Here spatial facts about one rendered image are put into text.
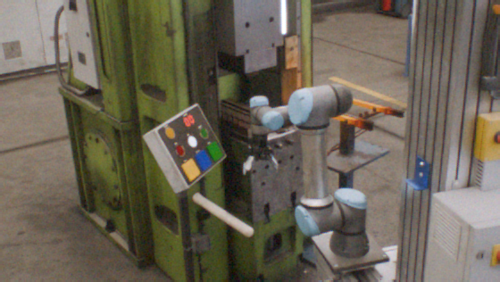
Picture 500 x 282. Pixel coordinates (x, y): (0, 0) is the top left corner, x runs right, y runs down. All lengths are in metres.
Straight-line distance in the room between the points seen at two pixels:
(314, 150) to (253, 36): 0.96
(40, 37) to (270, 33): 5.40
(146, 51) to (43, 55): 5.00
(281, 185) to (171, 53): 0.94
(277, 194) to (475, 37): 1.69
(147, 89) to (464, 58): 1.85
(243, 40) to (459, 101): 1.30
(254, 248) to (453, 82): 1.77
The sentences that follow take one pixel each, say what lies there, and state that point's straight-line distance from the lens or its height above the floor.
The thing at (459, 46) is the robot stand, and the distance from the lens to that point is 1.70.
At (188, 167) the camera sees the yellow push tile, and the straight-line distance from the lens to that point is 2.45.
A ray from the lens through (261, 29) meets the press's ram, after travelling 2.83.
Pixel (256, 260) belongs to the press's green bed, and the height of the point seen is 0.23.
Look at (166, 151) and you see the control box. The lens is 2.41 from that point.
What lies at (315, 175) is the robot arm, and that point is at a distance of 2.03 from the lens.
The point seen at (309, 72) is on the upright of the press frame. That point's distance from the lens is 3.33.
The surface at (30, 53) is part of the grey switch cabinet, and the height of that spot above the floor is 0.30.
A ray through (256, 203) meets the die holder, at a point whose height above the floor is 0.58.
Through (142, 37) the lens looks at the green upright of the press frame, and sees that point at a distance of 3.06.
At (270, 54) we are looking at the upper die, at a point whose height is 1.33.
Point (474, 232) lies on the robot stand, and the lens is 1.70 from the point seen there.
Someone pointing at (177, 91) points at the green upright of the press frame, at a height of 1.22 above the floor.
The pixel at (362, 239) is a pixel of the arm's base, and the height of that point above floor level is 0.88.
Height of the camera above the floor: 2.09
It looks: 22 degrees down
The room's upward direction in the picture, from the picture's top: 3 degrees counter-clockwise
